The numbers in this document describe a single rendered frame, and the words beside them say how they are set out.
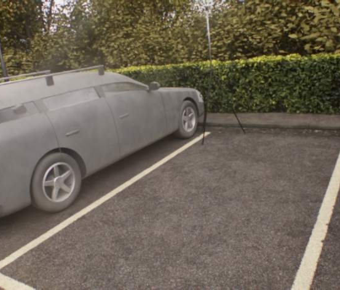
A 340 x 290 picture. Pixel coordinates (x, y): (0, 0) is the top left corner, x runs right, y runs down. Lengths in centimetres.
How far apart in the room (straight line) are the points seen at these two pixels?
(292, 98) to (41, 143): 474
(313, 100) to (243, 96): 133
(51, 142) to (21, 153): 36
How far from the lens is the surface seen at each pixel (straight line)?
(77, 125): 401
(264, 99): 696
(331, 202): 368
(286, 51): 881
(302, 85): 671
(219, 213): 344
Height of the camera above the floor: 164
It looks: 17 degrees down
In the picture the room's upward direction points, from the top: 7 degrees counter-clockwise
